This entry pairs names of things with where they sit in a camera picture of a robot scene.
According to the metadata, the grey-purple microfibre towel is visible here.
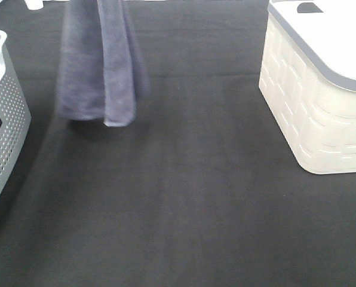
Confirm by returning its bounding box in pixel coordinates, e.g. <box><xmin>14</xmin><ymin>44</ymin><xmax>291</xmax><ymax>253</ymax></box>
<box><xmin>56</xmin><ymin>1</ymin><xmax>149</xmax><ymax>127</ymax></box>

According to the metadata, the black table cloth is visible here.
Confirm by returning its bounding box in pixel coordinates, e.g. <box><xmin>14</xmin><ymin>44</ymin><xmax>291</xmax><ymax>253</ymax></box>
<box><xmin>0</xmin><ymin>1</ymin><xmax>356</xmax><ymax>286</ymax></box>

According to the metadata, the cream woven-pattern storage box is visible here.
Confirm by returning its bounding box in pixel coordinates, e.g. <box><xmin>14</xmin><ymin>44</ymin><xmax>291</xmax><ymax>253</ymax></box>
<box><xmin>259</xmin><ymin>16</ymin><xmax>356</xmax><ymax>175</ymax></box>

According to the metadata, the grey perforated plastic basket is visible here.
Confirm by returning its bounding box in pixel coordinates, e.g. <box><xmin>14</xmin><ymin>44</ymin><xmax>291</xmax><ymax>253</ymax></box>
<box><xmin>0</xmin><ymin>30</ymin><xmax>31</xmax><ymax>195</ymax></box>

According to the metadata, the white lid with grey rim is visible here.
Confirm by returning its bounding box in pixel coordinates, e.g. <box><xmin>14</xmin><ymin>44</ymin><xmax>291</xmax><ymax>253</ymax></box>
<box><xmin>268</xmin><ymin>1</ymin><xmax>356</xmax><ymax>92</ymax></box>

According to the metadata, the white cylinder at table edge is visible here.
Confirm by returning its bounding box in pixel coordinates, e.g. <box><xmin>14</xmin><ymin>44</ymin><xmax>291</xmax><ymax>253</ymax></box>
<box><xmin>24</xmin><ymin>0</ymin><xmax>44</xmax><ymax>11</ymax></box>

